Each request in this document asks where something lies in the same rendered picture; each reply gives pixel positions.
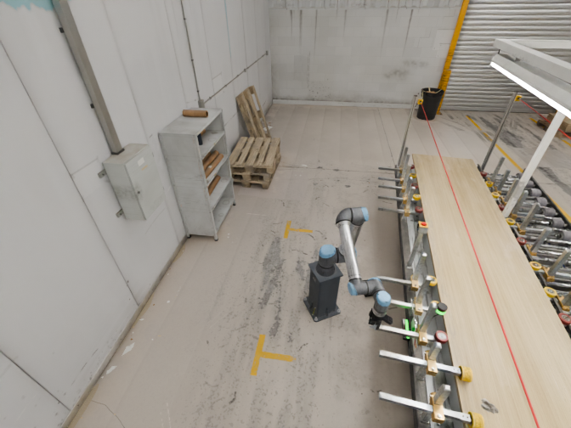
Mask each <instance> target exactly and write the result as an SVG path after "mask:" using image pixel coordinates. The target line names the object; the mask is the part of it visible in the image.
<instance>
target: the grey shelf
mask: <svg viewBox="0 0 571 428"><path fill-rule="evenodd" d="M189 110H207V111H208V117H193V116H183V115H181V116H180V117H178V118H177V119H176V120H174V121H173V122H172V123H170V124H169V125H168V126H166V127H165V128H163V129H162V130H161V131H159V132H158V135H159V139H160V141H161V147H162V150H163V153H164V156H165V159H166V163H167V168H168V171H169V174H170V177H171V180H172V185H173V188H174V192H175V195H176V198H177V201H178V206H179V210H180V212H181V216H182V218H183V222H184V227H185V230H186V234H187V236H188V237H187V238H188V239H190V237H191V235H190V234H197V235H205V236H213V235H214V239H215V241H218V235H217V232H218V230H219V227H220V225H221V223H222V222H223V220H224V218H225V217H226V215H227V213H228V212H229V209H230V207H231V206H232V204H233V202H234V204H233V206H235V205H236V203H235V194H234V187H233V181H232V175H231V169H230V163H229V152H228V145H227V138H226V132H225V126H224V120H223V119H222V118H223V109H208V108H190V109H189ZM221 112H222V113H221ZM220 115H221V117H220ZM221 121H222V123H221ZM222 127H223V128H222ZM204 129H205V130H206V132H205V133H204V134H203V135H202V136H201V138H202V143H203V145H199V142H198V138H197V136H198V135H199V134H200V133H201V132H202V131H203V130H204ZM193 139H194V141H193ZM223 139H224V140H223ZM225 142H226V143H225ZM224 145H225V146H224ZM215 150H217V151H218V152H219V154H223V158H222V160H221V161H220V162H219V163H218V165H217V166H216V167H215V169H214V170H213V171H212V173H211V174H210V175H209V176H208V178H207V179H206V176H205V172H204V167H203V163H202V160H203V159H204V158H205V157H206V155H207V154H208V153H209V151H210V152H211V154H212V153H213V152H214V151H215ZM225 150H226V152H225ZM227 162H228V163H227ZM198 163H199V165H198ZM199 168H200V169H199ZM228 168H229V169H228ZM217 175H219V176H220V177H221V178H220V180H219V181H218V184H217V185H216V187H215V189H214V190H213V191H212V193H211V195H210V196H209V192H208V188H209V187H208V185H209V184H210V182H211V181H213V179H214V178H215V177H216V176H217ZM230 185H231V187H230ZM204 191H205V193H204ZM231 191H232V193H231ZM205 196H206V197H205ZM232 196H233V198H232Z"/></svg>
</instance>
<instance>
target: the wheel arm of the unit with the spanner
mask: <svg viewBox="0 0 571 428"><path fill-rule="evenodd" d="M379 330H380V331H383V332H388V333H391V334H395V335H402V336H407V337H410V338H415V339H418V338H419V333H416V332H412V331H408V330H403V329H396V328H392V327H388V326H384V325H380V328H379ZM427 341H430V342H437V341H436V340H435V338H434V336H431V335H427Z"/></svg>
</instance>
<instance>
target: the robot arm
mask: <svg viewBox="0 0 571 428"><path fill-rule="evenodd" d="M368 220H369V214H368V211H367V209H366V207H350V208H345V209H343V210H342V211H340V212H339V214H338V215H337V217H336V226H337V227H338V228H339V233H340V237H341V242H342V243H341V244H340V246H339V247H334V246H333V245H323V246H321V247H320V249H319V262H318V263H317V265H316V272H317V273H318V274H319V275H321V276H324V277H329V276H331V275H333V274H334V273H335V271H336V267H335V265H334V263H344V262H345V263H346V267H347V271H348V281H349V282H348V292H349V294H350V295H351V296H360V295H371V294H372V295H373V298H374V300H375V303H374V306H373V308H371V310H370V313H369V316H370V318H369V323H368V324H371V326H370V328H372V329H374V330H379V328H380V325H381V323H382V320H383V321H384V322H386V323H388V324H392V323H393V319H392V318H391V317H389V316H388V315H386V313H387V309H388V307H389V305H390V303H391V296H390V295H389V294H388V293H387V292H386V291H385V289H384V287H383V285H382V282H381V280H380V279H379V278H376V277H374V278H370V279H368V281H362V278H361V276H360V271H359V264H358V261H357V251H356V248H355V244H356V242H357V239H358V237H359V233H360V230H361V228H362V226H363V224H364V222H367V221H368Z"/></svg>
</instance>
